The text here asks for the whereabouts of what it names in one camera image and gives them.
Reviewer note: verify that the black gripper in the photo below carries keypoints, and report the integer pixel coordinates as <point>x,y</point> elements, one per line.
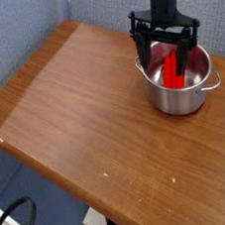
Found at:
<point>163,23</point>

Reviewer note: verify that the red plastic block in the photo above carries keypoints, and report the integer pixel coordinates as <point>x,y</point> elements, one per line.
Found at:
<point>171,79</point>

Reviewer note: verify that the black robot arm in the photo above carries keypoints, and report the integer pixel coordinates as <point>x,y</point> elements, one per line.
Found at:
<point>165,24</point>

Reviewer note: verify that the metal pot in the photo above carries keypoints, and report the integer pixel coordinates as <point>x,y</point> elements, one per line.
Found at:
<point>200,77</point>

